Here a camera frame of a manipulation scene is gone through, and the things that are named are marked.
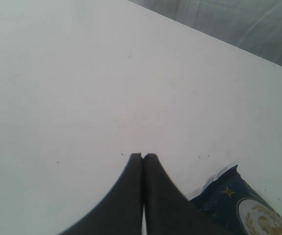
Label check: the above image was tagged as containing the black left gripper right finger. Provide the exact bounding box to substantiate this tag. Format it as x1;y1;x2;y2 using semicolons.
143;154;231;235

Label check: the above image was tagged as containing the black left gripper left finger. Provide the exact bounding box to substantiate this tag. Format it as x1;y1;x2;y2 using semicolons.
61;153;143;235

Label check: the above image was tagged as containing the spaghetti packet with Italian flag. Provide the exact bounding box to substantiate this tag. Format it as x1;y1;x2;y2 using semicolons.
188;165;282;235

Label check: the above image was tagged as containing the white backdrop curtain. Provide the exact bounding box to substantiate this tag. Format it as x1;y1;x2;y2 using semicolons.
134;0;282;66

